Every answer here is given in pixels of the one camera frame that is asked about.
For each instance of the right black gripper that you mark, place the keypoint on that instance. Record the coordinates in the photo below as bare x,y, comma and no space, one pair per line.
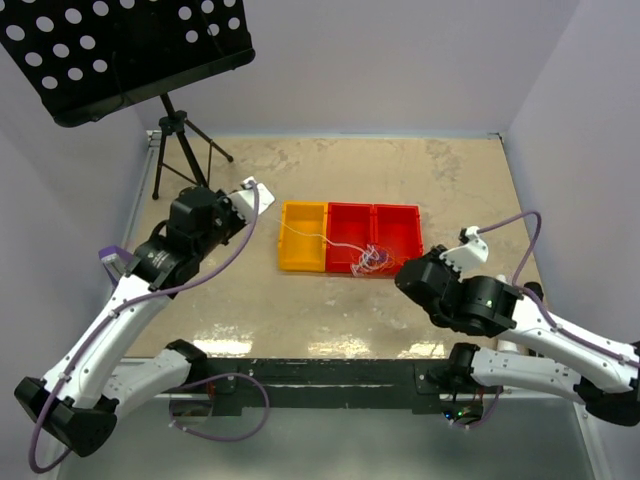
434,254

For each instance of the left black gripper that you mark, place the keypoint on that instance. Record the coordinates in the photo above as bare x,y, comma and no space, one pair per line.
224,202

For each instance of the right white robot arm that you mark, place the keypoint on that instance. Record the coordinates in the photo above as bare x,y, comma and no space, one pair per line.
568,361

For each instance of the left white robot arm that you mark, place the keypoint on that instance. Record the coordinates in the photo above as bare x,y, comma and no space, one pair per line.
154,277

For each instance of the red right plastic bin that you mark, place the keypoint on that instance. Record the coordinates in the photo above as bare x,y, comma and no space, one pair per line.
398,232

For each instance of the red plastic bin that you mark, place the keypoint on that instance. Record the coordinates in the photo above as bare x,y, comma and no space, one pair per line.
349,232
398,232

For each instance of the red middle plastic bin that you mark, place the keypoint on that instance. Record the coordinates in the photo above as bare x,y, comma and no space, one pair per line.
349,232

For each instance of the purple tool holder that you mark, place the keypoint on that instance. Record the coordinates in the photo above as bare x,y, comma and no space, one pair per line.
114,260

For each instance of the white plastic cylinder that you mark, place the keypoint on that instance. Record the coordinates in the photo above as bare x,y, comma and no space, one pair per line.
506,346

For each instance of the yellow plastic bin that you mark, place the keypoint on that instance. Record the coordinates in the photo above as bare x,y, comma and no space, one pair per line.
302,243

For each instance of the black plastic cylinder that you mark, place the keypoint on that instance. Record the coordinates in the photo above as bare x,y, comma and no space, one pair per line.
535,288

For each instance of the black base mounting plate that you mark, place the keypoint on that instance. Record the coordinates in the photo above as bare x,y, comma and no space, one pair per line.
396,384

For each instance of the black perforated music stand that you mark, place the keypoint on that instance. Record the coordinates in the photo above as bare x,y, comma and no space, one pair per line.
89,59

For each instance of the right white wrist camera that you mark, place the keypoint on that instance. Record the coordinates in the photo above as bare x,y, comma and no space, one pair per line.
471,253

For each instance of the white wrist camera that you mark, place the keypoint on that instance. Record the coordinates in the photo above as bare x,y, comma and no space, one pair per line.
253,198
471,253

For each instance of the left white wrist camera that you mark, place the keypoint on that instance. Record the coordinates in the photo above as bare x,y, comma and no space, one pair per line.
253,198

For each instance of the aluminium frame rail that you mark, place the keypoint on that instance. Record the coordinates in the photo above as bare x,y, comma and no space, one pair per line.
467,369

